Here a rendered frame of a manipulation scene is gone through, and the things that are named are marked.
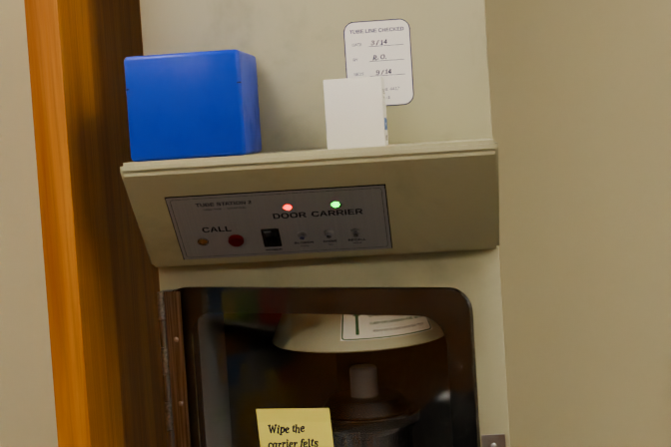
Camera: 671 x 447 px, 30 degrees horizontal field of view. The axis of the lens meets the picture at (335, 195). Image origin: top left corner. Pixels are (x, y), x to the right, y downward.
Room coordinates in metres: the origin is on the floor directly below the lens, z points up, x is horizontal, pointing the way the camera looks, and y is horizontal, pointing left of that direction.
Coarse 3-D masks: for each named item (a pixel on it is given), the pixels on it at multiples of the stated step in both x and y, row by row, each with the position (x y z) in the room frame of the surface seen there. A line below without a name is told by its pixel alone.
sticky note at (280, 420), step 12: (276, 408) 1.11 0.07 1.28; (288, 408) 1.10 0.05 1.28; (300, 408) 1.10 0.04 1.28; (312, 408) 1.09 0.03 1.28; (324, 408) 1.09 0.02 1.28; (264, 420) 1.12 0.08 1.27; (276, 420) 1.11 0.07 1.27; (288, 420) 1.10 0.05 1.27; (300, 420) 1.10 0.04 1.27; (312, 420) 1.09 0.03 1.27; (324, 420) 1.09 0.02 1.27; (264, 432) 1.12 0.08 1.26; (276, 432) 1.11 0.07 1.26; (288, 432) 1.11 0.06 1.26; (300, 432) 1.10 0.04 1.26; (312, 432) 1.09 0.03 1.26; (324, 432) 1.09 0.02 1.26; (264, 444) 1.12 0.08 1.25; (276, 444) 1.11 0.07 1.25; (288, 444) 1.11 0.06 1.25; (300, 444) 1.10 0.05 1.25; (312, 444) 1.09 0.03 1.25; (324, 444) 1.09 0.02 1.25
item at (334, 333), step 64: (192, 320) 1.15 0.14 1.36; (256, 320) 1.12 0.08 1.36; (320, 320) 1.09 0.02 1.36; (384, 320) 1.06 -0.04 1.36; (448, 320) 1.03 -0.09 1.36; (192, 384) 1.15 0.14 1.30; (256, 384) 1.12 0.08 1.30; (320, 384) 1.09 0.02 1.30; (384, 384) 1.06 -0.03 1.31; (448, 384) 1.03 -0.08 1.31
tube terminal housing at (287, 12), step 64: (192, 0) 1.17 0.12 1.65; (256, 0) 1.17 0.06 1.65; (320, 0) 1.16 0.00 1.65; (384, 0) 1.16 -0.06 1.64; (448, 0) 1.15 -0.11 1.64; (320, 64) 1.16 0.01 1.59; (448, 64) 1.15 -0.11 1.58; (320, 128) 1.16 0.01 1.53; (448, 128) 1.15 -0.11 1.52; (384, 256) 1.16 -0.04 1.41; (448, 256) 1.15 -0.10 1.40
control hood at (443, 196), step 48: (432, 144) 1.04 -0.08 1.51; (480, 144) 1.04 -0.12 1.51; (144, 192) 1.08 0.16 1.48; (192, 192) 1.08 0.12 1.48; (240, 192) 1.08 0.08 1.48; (432, 192) 1.07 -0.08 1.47; (480, 192) 1.07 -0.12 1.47; (144, 240) 1.13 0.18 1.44; (432, 240) 1.12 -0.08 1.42; (480, 240) 1.12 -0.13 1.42
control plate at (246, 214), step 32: (256, 192) 1.07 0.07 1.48; (288, 192) 1.07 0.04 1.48; (320, 192) 1.07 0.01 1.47; (352, 192) 1.07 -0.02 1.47; (384, 192) 1.07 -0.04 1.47; (192, 224) 1.11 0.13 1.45; (224, 224) 1.11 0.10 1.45; (256, 224) 1.10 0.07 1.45; (288, 224) 1.10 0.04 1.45; (320, 224) 1.10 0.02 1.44; (352, 224) 1.10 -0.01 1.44; (384, 224) 1.10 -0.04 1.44; (192, 256) 1.14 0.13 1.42; (224, 256) 1.14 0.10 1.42
